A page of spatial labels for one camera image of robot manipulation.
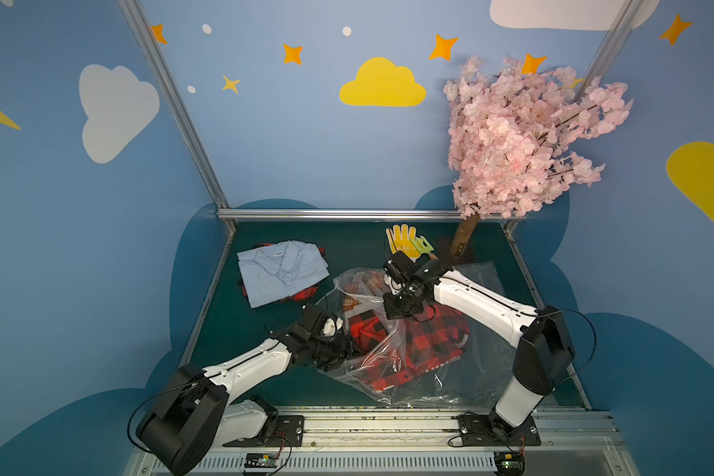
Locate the red black plaid shirt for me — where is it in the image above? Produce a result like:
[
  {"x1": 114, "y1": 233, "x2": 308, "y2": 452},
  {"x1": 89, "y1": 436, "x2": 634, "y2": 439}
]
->
[
  {"x1": 348, "y1": 303, "x2": 470, "y2": 393},
  {"x1": 240, "y1": 242, "x2": 325, "y2": 303}
]

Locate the light blue shirt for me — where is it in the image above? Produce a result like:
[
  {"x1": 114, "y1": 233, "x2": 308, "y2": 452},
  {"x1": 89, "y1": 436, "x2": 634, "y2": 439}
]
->
[{"x1": 236, "y1": 239, "x2": 329, "y2": 309}]

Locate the clear plastic vacuum bag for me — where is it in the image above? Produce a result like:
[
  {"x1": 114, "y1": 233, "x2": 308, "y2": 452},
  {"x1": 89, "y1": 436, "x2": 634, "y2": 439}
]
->
[{"x1": 317, "y1": 268, "x2": 516, "y2": 408}]

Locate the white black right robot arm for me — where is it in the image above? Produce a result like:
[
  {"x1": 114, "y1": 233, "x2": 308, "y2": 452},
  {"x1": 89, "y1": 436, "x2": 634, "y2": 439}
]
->
[{"x1": 383, "y1": 251, "x2": 575, "y2": 434}]

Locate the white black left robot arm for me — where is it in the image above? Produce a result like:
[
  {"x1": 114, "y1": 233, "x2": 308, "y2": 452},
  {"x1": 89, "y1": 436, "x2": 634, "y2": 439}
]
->
[{"x1": 135, "y1": 305, "x2": 358, "y2": 475}]

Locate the red tan plaid shirt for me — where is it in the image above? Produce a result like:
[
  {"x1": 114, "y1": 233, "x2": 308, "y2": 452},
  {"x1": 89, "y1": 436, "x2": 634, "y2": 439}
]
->
[{"x1": 342, "y1": 276, "x2": 390, "y2": 313}]

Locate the green toy garden rake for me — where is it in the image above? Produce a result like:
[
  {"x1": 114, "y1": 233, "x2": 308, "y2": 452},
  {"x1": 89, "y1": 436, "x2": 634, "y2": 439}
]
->
[{"x1": 411, "y1": 235, "x2": 436, "y2": 259}]

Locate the yellow dotted work glove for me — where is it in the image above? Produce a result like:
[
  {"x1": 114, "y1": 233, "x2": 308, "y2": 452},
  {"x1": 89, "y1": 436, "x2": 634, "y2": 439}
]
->
[{"x1": 386, "y1": 224, "x2": 420, "y2": 261}]

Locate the left green circuit board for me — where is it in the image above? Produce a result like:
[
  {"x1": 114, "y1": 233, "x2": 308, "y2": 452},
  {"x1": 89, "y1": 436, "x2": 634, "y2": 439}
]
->
[{"x1": 244, "y1": 453, "x2": 280, "y2": 469}]

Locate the green circuit board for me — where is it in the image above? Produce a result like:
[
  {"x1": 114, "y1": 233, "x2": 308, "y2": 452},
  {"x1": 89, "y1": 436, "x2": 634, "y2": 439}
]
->
[
  {"x1": 244, "y1": 453, "x2": 280, "y2": 469},
  {"x1": 494, "y1": 452, "x2": 526, "y2": 476}
]

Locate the pink cherry blossom tree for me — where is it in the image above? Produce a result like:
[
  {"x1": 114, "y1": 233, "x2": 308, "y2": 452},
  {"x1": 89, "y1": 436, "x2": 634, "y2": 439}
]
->
[{"x1": 443, "y1": 57, "x2": 633, "y2": 259}]

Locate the right green circuit board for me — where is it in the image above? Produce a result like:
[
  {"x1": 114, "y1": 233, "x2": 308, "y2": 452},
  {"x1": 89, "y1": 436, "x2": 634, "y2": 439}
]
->
[{"x1": 494, "y1": 452, "x2": 526, "y2": 476}]

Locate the aluminium back frame rail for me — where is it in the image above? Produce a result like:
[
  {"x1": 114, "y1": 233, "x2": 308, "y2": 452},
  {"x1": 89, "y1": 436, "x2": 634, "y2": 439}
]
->
[{"x1": 216, "y1": 207, "x2": 522, "y2": 223}]

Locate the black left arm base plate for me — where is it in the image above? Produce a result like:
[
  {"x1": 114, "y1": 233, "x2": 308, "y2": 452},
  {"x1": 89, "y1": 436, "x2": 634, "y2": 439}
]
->
[{"x1": 222, "y1": 416, "x2": 305, "y2": 447}]

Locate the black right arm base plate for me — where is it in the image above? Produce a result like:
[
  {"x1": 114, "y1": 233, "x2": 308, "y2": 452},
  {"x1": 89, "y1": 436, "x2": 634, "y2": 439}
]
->
[{"x1": 456, "y1": 412, "x2": 541, "y2": 447}]

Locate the aluminium front rail platform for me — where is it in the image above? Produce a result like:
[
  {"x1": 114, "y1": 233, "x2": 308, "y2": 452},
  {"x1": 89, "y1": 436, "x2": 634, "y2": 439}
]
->
[{"x1": 121, "y1": 405, "x2": 641, "y2": 476}]

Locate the right aluminium corner post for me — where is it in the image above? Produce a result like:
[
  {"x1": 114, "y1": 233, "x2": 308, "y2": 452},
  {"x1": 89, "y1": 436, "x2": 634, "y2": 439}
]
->
[{"x1": 502, "y1": 0, "x2": 647, "y2": 236}]

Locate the aluminium corner post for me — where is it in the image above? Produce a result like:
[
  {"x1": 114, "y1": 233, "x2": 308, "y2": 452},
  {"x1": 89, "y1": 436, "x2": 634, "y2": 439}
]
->
[
  {"x1": 118, "y1": 0, "x2": 237, "y2": 236},
  {"x1": 502, "y1": 0, "x2": 647, "y2": 236}
]

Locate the left aluminium corner post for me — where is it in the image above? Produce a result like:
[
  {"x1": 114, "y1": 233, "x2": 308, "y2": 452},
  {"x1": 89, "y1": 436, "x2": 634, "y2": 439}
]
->
[{"x1": 118, "y1": 0, "x2": 237, "y2": 236}]

